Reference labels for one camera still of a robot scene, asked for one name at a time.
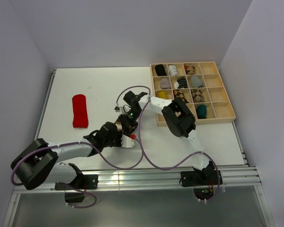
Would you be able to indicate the brown striped sock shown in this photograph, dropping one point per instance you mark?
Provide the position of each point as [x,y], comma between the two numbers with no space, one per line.
[118,125]

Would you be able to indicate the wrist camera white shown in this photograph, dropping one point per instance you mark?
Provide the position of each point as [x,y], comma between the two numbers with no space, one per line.
[127,142]
[117,109]

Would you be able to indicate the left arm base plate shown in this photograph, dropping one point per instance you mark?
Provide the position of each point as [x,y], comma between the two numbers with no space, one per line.
[91,182]

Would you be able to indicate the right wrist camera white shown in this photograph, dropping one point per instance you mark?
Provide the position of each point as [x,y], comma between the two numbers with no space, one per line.
[117,109]

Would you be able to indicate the rolled brown argyle sock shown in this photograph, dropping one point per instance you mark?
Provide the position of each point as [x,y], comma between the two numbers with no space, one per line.
[179,94]

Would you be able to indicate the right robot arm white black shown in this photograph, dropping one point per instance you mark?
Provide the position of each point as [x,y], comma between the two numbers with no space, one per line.
[180,121]

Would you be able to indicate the rolled yellow sock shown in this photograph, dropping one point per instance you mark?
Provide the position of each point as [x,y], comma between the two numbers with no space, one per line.
[162,94]

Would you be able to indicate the rolled black striped sock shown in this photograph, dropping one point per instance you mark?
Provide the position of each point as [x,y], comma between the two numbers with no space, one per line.
[180,83]

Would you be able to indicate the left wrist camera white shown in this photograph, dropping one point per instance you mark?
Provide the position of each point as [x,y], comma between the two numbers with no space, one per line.
[127,142]

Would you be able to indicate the dark green reindeer sock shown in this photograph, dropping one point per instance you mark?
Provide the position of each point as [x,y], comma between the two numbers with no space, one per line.
[201,111]

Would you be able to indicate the rolled grey beige sock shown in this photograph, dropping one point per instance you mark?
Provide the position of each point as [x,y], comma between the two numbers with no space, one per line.
[165,83]

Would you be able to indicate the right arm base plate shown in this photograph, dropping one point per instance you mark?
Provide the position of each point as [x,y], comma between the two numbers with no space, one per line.
[194,178]

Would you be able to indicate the rolled white striped sock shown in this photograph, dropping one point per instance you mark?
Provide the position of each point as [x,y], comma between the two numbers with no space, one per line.
[173,70]

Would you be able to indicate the wooden compartment tray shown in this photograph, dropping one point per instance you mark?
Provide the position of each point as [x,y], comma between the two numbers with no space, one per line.
[219,108]

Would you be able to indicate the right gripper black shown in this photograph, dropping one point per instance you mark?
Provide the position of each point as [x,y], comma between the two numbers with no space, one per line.
[130,127]

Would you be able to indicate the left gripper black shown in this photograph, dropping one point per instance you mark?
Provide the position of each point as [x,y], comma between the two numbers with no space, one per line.
[119,135]

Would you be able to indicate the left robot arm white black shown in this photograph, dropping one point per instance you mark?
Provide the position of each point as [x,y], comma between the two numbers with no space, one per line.
[43,162]

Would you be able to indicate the rolled orange argyle sock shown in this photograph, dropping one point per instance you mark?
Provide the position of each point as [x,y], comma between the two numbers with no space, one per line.
[189,69]

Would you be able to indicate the rolled dark argyle sock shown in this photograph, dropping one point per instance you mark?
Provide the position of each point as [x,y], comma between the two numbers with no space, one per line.
[198,95]

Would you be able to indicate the aluminium frame rail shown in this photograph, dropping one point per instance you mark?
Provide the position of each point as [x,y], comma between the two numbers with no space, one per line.
[155,179]

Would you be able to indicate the red sock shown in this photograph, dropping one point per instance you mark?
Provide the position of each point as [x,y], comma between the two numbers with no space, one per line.
[80,115]

